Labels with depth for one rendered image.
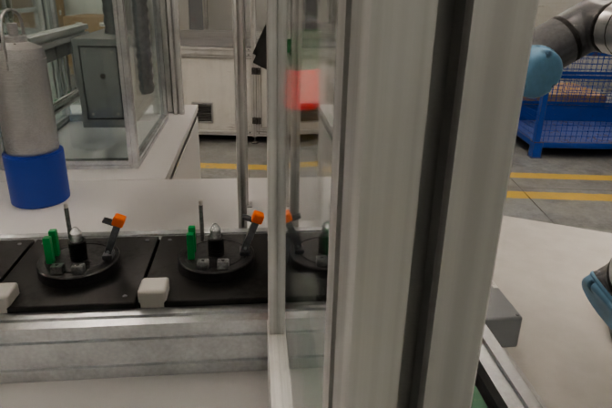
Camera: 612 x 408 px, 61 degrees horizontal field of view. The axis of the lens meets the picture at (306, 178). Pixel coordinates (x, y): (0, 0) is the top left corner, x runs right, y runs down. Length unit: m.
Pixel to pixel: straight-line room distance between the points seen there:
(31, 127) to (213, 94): 3.60
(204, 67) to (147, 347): 4.27
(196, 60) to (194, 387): 4.32
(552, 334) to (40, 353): 0.89
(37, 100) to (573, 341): 1.37
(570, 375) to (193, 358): 0.62
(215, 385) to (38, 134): 0.92
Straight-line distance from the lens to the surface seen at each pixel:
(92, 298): 0.95
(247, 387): 0.90
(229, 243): 1.02
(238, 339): 0.88
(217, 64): 5.00
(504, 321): 0.94
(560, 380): 1.01
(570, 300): 1.24
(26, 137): 1.57
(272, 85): 0.67
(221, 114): 5.08
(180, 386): 0.91
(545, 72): 0.83
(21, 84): 1.54
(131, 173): 1.83
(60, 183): 1.63
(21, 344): 0.95
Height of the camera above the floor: 1.46
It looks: 20 degrees down
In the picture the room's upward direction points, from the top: 1 degrees clockwise
